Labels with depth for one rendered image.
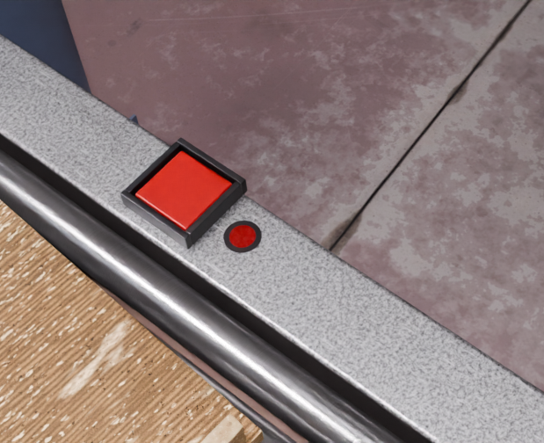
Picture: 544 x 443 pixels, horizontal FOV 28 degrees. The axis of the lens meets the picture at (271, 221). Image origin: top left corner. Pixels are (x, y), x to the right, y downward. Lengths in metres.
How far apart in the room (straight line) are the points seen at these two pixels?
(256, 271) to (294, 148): 1.24
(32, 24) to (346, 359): 0.86
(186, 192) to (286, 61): 1.35
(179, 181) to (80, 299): 0.14
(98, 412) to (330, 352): 0.18
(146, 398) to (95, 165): 0.24
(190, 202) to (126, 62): 1.41
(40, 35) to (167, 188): 0.69
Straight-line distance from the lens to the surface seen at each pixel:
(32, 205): 0.97
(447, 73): 2.24
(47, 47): 1.62
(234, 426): 0.78
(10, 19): 1.55
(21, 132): 1.03
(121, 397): 0.84
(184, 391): 0.83
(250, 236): 0.91
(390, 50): 2.28
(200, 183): 0.93
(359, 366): 0.85
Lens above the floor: 1.68
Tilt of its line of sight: 56 degrees down
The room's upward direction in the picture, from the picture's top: 8 degrees counter-clockwise
